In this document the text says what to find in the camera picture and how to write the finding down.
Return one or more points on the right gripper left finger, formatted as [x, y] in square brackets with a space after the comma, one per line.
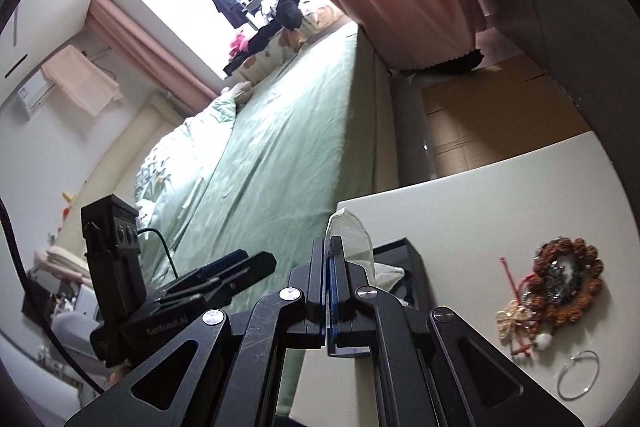
[309, 331]

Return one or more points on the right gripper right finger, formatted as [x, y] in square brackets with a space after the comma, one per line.
[350, 329]

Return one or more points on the black jewelry box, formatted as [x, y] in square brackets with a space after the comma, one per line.
[413, 287]

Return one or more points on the gold ornament jewelry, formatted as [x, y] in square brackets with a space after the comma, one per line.
[515, 323]

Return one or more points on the left hand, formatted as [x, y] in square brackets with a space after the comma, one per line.
[118, 375]

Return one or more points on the floral duvet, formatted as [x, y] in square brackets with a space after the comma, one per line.
[173, 177]

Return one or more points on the green bed sheet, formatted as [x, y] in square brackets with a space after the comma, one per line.
[304, 141]

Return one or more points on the beige headboard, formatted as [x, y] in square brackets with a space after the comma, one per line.
[118, 167]

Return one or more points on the silver bangle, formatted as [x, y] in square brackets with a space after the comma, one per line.
[578, 375]

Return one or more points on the pink left curtain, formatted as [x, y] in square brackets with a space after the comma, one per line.
[148, 56]

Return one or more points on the pink hanging towel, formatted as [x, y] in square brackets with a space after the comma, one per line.
[82, 82]

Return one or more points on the white air conditioner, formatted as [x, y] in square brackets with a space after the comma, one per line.
[34, 93]

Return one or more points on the clothes pile on sill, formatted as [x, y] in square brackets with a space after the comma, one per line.
[292, 24]

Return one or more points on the black camera box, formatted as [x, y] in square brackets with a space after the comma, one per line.
[109, 229]

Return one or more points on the dark wall panel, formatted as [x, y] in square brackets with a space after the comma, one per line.
[550, 6]

